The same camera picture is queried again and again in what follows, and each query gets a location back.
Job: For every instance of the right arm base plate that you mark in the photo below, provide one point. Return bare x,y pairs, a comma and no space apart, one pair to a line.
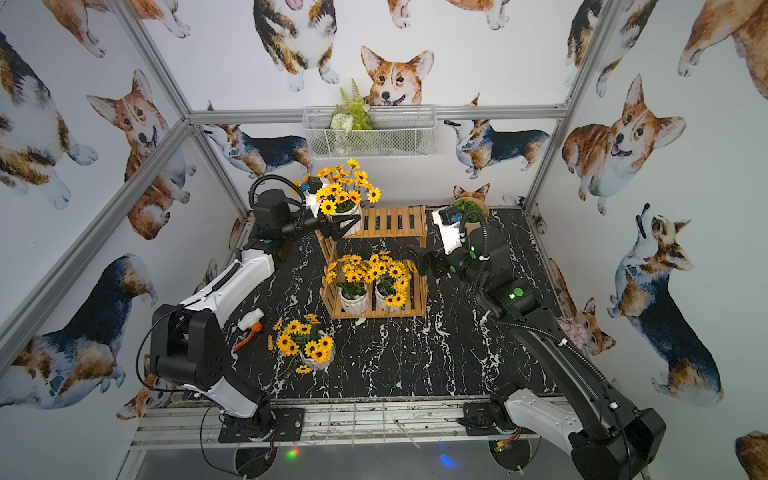
485,418

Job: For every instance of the green fern white flower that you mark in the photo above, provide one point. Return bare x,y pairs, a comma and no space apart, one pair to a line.
352,113

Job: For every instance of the pink succulent plant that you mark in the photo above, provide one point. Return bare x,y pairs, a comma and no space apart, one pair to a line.
576,332

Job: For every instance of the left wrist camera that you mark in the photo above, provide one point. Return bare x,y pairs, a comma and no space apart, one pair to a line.
310,188

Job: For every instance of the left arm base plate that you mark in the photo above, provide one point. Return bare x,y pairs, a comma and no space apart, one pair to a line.
267,424

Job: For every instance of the sunflower pot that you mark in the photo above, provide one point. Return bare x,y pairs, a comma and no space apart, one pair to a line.
391,281
306,341
348,191
348,278

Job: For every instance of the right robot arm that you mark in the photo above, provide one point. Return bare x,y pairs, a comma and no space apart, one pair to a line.
603,432

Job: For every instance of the wooden slatted plant shelf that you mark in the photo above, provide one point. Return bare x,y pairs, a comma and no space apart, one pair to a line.
381,224

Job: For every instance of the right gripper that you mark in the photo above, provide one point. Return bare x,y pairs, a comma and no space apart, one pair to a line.
425,261

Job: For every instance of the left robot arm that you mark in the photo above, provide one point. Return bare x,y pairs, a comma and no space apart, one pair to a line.
186,341

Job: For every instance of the white wire wall basket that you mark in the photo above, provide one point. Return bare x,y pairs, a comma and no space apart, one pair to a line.
397,132

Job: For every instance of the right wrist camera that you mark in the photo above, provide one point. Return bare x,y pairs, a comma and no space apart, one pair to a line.
447,220

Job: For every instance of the tan pot green plant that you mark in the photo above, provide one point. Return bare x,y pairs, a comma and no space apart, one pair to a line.
471,209

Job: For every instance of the aluminium front rail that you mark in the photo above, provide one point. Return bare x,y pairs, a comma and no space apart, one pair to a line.
320,422

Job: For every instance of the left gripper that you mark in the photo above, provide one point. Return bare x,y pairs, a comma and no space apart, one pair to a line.
327,222

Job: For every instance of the white orange spray nozzle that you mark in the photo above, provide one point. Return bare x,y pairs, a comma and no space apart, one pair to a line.
251,324

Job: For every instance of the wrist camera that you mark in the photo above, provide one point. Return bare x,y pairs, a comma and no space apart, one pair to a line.
310,188
447,220

